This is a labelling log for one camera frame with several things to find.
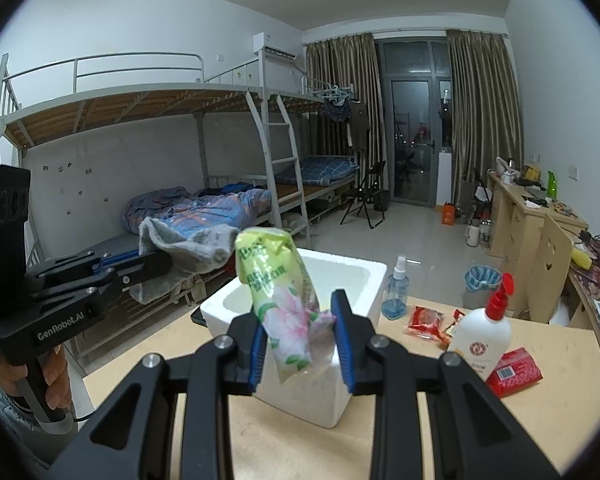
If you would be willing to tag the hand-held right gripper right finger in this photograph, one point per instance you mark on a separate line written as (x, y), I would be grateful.
(342, 342)

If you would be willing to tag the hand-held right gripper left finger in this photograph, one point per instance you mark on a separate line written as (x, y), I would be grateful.
(257, 357)

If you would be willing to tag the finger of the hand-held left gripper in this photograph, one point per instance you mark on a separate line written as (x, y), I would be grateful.
(140, 272)
(80, 259)

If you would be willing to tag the grey sock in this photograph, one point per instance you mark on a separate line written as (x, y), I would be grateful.
(190, 245)

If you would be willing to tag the white foam box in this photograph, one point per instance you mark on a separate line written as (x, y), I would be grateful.
(350, 280)

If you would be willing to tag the green floral tissue packet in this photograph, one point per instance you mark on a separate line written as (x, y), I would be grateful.
(275, 280)

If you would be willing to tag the person's left forearm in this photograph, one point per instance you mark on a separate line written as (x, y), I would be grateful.
(25, 440)

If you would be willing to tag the person's left hand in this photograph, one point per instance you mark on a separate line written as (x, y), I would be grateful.
(56, 377)

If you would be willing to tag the clear blue spray bottle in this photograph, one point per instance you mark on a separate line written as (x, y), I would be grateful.
(395, 295)

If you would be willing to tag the black tablet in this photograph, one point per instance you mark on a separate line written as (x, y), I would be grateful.
(199, 316)

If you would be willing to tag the red snack packet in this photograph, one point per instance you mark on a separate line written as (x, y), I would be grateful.
(425, 322)
(452, 330)

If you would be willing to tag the blue floral quilt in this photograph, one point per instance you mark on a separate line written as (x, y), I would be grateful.
(215, 210)

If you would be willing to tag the white lotion pump bottle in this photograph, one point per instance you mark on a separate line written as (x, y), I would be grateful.
(480, 340)

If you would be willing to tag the white metal bunk bed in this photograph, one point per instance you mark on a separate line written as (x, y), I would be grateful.
(300, 102)
(105, 105)

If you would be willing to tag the black folding chair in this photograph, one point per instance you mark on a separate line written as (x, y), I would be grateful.
(365, 195)

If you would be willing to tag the blue trash bin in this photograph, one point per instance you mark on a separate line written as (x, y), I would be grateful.
(482, 280)

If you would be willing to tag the orange bag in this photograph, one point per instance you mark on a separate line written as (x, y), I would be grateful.
(448, 214)

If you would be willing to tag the white electric kettle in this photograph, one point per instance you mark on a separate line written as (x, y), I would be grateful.
(473, 234)

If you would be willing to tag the red tissue packet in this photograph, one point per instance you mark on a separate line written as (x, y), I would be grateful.
(515, 370)

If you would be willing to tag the blue plaid mattress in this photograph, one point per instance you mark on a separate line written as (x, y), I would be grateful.
(320, 167)

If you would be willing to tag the white bunk bed ladder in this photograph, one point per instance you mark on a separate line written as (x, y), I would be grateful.
(283, 161)

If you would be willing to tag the light wooden desk cabinet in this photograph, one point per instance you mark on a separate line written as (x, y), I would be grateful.
(510, 220)

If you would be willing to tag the wooden chair with smiley cutout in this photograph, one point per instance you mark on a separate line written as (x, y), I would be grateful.
(550, 260)

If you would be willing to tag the hanging dark clothes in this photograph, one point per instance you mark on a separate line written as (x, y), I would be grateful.
(337, 107)

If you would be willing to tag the glass balcony door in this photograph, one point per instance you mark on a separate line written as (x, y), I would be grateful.
(410, 110)

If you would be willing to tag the yellow duster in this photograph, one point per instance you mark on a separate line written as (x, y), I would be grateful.
(581, 258)

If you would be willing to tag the yellow bag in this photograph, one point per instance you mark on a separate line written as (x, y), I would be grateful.
(531, 172)

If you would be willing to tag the white air conditioner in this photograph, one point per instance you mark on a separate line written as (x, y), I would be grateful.
(280, 52)

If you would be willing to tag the green bottle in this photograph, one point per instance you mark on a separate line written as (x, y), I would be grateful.
(551, 185)

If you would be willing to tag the brown curtain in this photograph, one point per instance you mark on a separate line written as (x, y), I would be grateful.
(485, 110)
(330, 60)

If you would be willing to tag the white wall switch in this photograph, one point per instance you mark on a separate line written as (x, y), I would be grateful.
(574, 173)

